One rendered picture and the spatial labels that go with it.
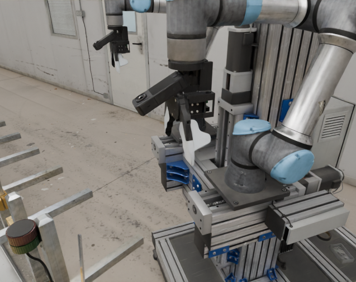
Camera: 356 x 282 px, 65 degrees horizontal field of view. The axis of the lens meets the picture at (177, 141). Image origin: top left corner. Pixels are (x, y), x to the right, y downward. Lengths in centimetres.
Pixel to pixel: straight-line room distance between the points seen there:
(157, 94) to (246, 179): 52
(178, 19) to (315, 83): 44
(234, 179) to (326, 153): 55
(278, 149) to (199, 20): 44
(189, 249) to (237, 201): 100
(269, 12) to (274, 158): 38
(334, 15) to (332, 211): 66
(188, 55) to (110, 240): 191
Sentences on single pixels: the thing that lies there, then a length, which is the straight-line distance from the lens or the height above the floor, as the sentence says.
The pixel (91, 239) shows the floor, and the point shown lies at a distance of 233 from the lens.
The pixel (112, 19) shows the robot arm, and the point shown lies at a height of 154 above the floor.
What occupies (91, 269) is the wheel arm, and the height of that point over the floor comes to 86.
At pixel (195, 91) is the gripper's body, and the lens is 58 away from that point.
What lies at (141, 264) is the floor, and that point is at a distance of 210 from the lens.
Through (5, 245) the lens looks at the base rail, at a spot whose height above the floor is 70.
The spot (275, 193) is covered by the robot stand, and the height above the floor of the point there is 104.
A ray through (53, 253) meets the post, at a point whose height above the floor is 107.
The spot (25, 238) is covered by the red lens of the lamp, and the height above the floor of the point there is 116.
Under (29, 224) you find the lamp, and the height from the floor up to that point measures 117.
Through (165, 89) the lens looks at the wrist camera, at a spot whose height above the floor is 147.
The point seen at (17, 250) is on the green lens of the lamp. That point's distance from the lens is 74.
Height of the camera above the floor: 162
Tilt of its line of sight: 27 degrees down
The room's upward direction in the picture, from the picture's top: straight up
